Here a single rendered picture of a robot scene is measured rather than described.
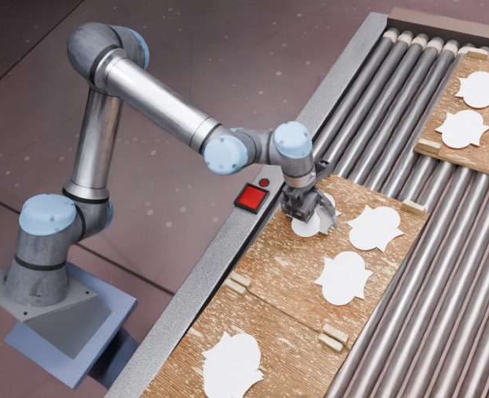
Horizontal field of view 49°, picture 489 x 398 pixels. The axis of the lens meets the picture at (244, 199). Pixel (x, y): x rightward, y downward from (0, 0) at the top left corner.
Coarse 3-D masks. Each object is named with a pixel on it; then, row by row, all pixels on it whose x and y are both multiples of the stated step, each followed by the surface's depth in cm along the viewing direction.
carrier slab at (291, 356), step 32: (224, 288) 134; (224, 320) 129; (256, 320) 128; (288, 320) 126; (192, 352) 126; (288, 352) 122; (320, 352) 120; (160, 384) 123; (192, 384) 122; (256, 384) 119; (288, 384) 118; (320, 384) 117
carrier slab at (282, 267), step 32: (352, 192) 143; (288, 224) 141; (416, 224) 134; (256, 256) 138; (288, 256) 136; (320, 256) 134; (384, 256) 131; (256, 288) 132; (288, 288) 131; (320, 288) 129; (384, 288) 126; (320, 320) 125; (352, 320) 123
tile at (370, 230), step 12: (360, 216) 138; (372, 216) 137; (384, 216) 136; (396, 216) 136; (360, 228) 136; (372, 228) 135; (384, 228) 134; (396, 228) 134; (360, 240) 134; (372, 240) 133; (384, 240) 132
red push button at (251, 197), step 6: (246, 192) 151; (252, 192) 151; (258, 192) 150; (264, 192) 150; (240, 198) 150; (246, 198) 150; (252, 198) 149; (258, 198) 149; (246, 204) 149; (252, 204) 148; (258, 204) 148
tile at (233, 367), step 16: (224, 352) 122; (240, 352) 121; (256, 352) 121; (208, 368) 121; (224, 368) 120; (240, 368) 119; (256, 368) 118; (208, 384) 119; (224, 384) 118; (240, 384) 117
